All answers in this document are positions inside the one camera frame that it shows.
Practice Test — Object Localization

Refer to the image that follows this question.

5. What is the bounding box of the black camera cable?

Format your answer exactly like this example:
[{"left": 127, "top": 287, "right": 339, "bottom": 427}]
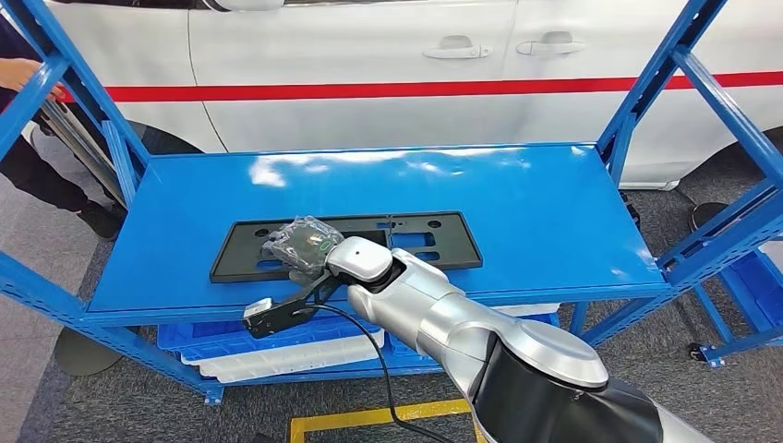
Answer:
[{"left": 302, "top": 304, "right": 455, "bottom": 443}]

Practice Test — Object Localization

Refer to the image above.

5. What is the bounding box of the blue wheeled shelf rack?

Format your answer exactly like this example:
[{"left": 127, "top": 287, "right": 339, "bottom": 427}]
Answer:
[{"left": 691, "top": 244, "right": 783, "bottom": 368}]

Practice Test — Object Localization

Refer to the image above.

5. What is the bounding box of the person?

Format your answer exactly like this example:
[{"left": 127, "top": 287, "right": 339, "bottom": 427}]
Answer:
[{"left": 0, "top": 12, "right": 126, "bottom": 241}]

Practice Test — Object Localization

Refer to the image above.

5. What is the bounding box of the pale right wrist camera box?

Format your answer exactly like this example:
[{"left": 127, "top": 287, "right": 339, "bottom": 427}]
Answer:
[{"left": 242, "top": 273, "right": 343, "bottom": 341}]

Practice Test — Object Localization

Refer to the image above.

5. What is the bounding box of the white car with red stripe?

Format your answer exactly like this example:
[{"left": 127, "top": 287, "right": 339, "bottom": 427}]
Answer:
[{"left": 27, "top": 0, "right": 783, "bottom": 192}]

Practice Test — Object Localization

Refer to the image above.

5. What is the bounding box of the black plastic plate frame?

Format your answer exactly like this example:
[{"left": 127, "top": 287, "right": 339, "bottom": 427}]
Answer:
[{"left": 210, "top": 211, "right": 485, "bottom": 284}]

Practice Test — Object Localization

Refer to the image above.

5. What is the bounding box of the blue metal shelf rack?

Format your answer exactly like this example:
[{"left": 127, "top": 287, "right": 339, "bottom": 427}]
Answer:
[{"left": 0, "top": 0, "right": 783, "bottom": 408}]

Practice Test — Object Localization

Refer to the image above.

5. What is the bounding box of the black round floor base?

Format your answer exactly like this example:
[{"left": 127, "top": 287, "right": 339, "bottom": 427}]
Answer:
[{"left": 690, "top": 201, "right": 730, "bottom": 233}]

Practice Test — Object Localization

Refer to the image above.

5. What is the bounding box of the person's hand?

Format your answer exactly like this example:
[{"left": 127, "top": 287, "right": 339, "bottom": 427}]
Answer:
[{"left": 0, "top": 57, "right": 67, "bottom": 102}]

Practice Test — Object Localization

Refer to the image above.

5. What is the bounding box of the silver metal bar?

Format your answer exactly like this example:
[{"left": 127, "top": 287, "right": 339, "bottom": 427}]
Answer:
[{"left": 39, "top": 99, "right": 126, "bottom": 206}]

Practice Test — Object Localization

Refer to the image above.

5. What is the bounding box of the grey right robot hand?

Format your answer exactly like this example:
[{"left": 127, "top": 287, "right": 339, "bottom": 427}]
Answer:
[{"left": 261, "top": 215, "right": 345, "bottom": 289}]

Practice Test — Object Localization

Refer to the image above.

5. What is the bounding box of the black stanchion with round base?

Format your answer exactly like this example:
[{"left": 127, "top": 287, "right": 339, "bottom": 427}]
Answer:
[{"left": 54, "top": 327, "right": 124, "bottom": 377}]

